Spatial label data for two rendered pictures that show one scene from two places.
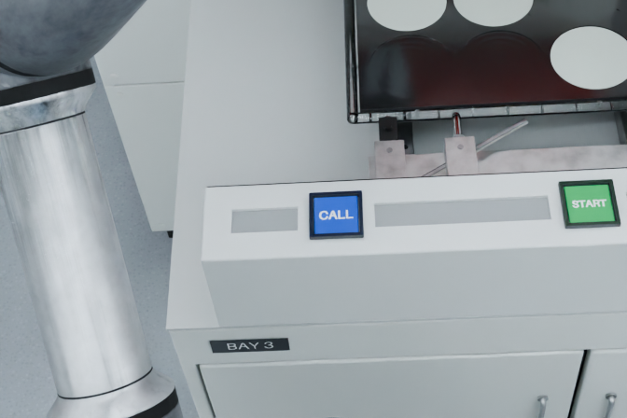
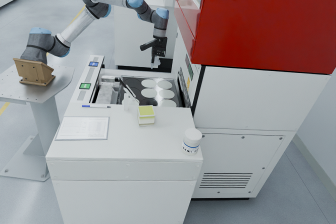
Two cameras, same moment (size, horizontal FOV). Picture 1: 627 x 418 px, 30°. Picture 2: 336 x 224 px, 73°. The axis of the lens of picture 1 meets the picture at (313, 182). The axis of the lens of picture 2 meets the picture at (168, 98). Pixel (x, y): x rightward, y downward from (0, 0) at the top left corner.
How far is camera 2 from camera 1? 1.65 m
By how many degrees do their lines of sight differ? 54
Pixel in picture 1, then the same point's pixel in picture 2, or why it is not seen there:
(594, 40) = (135, 103)
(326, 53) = not seen: hidden behind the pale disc
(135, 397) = (59, 36)
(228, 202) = (100, 57)
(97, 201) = (79, 21)
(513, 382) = not seen: hidden behind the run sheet
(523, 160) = (108, 94)
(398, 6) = (147, 82)
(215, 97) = (138, 73)
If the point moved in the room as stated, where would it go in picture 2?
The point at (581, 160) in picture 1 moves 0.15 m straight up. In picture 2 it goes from (106, 101) to (105, 78)
